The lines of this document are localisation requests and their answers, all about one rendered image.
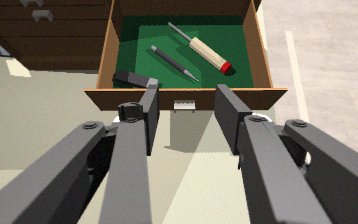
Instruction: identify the cream-handled screwdriver with red band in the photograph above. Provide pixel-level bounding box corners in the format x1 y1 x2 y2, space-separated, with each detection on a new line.
168 22 232 74

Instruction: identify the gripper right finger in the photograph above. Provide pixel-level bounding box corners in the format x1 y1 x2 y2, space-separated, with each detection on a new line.
214 84 358 224

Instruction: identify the brown wooden tool chest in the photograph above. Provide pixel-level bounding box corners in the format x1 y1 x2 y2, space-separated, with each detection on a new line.
0 0 288 113

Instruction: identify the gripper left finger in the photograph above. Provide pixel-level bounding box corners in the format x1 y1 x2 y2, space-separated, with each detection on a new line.
0 84 160 224

